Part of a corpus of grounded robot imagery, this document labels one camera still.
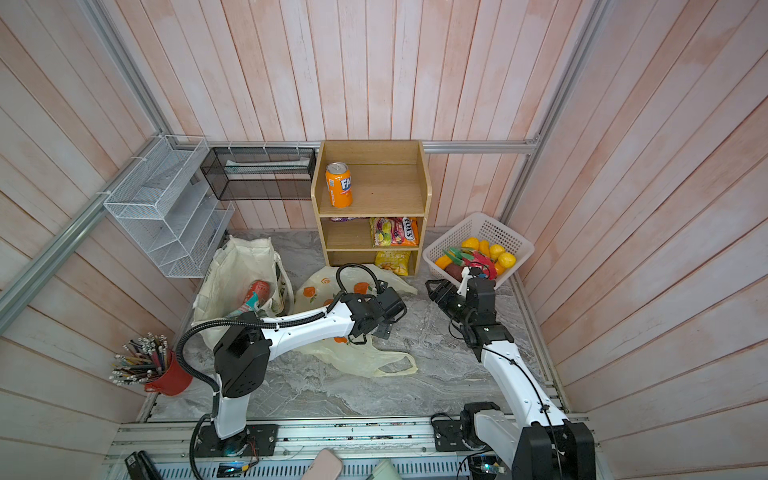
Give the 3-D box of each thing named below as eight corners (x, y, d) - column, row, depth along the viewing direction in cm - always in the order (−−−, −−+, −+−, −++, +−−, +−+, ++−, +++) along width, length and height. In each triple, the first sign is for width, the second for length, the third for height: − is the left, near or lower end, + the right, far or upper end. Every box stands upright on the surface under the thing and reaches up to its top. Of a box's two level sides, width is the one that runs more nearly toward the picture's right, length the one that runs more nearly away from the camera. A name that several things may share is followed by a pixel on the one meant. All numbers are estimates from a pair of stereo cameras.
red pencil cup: (145, 400, 82) (96, 379, 68) (164, 359, 89) (123, 333, 75) (186, 400, 82) (146, 379, 68) (202, 359, 89) (168, 333, 75)
